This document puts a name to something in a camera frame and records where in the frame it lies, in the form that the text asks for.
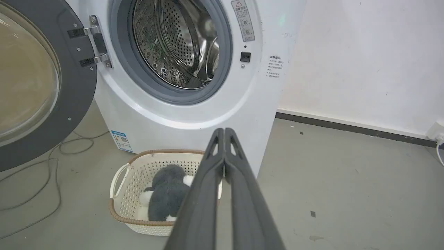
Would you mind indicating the grey and white plush toy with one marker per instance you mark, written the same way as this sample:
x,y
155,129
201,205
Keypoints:
x,y
166,198

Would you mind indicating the grey round washer door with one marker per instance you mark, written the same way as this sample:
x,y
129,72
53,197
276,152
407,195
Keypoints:
x,y
41,80

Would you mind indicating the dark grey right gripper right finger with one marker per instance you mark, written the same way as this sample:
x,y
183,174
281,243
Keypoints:
x,y
249,208

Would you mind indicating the white front-load washing machine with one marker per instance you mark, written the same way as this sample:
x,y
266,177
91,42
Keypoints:
x,y
180,114

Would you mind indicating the cream perforated laundry basket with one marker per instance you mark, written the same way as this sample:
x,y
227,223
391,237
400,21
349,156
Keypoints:
x,y
138,194

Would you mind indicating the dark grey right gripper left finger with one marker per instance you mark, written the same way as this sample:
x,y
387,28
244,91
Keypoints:
x,y
197,208

